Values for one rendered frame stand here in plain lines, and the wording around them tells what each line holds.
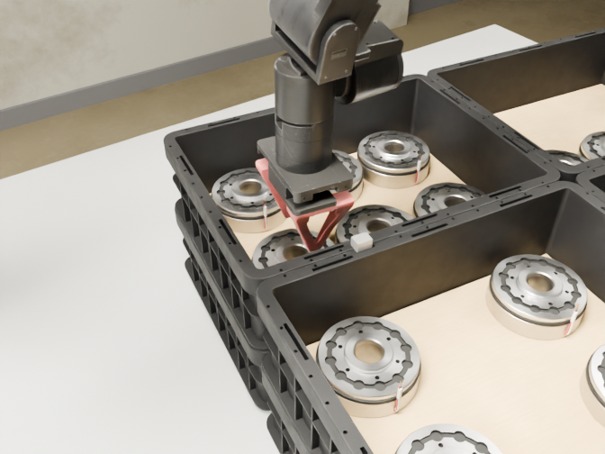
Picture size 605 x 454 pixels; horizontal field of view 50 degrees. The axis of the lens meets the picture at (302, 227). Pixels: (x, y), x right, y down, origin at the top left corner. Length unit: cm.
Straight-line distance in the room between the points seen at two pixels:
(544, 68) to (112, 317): 78
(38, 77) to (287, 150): 228
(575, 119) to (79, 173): 85
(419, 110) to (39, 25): 202
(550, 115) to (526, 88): 6
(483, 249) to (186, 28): 239
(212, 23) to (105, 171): 192
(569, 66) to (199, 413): 81
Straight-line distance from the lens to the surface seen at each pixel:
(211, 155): 87
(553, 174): 81
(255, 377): 76
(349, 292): 67
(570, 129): 111
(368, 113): 95
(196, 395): 83
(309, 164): 63
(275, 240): 77
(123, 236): 106
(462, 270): 76
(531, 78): 114
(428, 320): 73
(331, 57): 55
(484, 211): 73
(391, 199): 89
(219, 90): 294
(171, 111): 281
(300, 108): 60
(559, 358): 73
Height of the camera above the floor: 136
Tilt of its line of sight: 40 degrees down
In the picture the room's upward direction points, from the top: straight up
